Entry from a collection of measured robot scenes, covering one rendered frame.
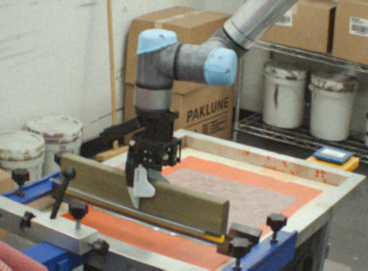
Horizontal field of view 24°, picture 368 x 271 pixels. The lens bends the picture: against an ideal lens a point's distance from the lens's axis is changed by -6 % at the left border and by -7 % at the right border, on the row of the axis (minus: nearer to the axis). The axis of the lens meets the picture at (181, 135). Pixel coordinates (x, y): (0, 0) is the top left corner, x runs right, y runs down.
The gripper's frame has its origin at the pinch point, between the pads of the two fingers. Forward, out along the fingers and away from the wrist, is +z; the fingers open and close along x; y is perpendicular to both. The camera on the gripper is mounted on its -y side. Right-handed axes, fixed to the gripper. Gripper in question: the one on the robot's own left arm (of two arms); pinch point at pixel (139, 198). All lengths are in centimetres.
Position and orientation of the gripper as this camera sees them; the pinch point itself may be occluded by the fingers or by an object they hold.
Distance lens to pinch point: 186.2
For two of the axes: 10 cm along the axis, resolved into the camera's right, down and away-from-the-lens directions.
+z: -0.6, 9.5, 3.1
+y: 8.5, 2.1, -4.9
